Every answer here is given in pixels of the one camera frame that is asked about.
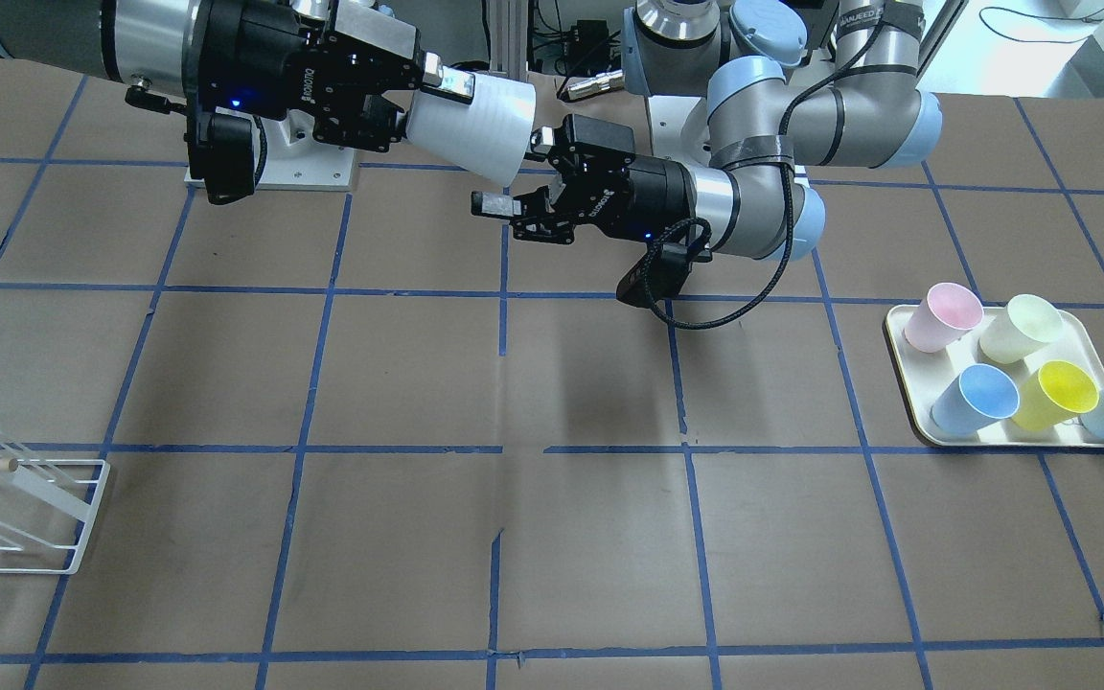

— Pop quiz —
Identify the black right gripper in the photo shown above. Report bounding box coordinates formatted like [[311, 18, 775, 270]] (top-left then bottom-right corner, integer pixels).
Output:
[[183, 1, 476, 153]]

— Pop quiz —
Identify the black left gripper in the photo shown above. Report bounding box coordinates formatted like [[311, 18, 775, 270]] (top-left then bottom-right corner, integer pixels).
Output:
[[471, 114, 691, 242]]

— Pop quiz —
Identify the grey plastic cup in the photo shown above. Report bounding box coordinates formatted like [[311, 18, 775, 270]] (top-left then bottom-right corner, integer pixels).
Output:
[[404, 67, 538, 185]]

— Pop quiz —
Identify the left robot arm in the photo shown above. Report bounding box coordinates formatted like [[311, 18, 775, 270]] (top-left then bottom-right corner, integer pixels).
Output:
[[471, 1, 942, 261]]

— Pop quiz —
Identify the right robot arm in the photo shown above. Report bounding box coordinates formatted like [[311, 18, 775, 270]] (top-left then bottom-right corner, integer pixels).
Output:
[[0, 1, 474, 158]]

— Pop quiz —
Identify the pink plastic cup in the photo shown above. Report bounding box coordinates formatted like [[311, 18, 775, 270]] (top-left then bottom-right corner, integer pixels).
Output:
[[903, 282, 984, 353]]

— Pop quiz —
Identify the pale green plastic cup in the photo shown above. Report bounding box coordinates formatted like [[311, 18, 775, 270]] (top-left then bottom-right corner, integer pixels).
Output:
[[978, 294, 1065, 365]]

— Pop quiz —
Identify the yellow plastic cup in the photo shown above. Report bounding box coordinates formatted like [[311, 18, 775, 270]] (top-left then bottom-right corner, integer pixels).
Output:
[[1011, 359, 1100, 431]]

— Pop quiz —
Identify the cream plastic tray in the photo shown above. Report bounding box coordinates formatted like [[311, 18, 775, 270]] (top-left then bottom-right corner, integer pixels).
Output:
[[884, 302, 1104, 449]]

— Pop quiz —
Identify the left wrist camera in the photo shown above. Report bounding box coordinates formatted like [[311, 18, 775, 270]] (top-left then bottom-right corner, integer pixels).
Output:
[[616, 241, 713, 309]]

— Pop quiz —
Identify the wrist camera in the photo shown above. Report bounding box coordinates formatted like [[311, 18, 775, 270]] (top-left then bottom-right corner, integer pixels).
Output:
[[185, 110, 267, 205], [616, 241, 713, 309]]

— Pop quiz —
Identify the aluminium frame post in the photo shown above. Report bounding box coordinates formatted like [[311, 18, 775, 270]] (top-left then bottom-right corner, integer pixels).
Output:
[[485, 0, 531, 81]]

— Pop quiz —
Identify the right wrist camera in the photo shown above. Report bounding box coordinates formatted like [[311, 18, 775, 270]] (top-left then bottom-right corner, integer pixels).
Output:
[[185, 110, 267, 205]]

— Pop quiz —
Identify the white wire cup rack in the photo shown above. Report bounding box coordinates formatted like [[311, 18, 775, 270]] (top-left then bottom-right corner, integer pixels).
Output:
[[0, 428, 112, 575]]

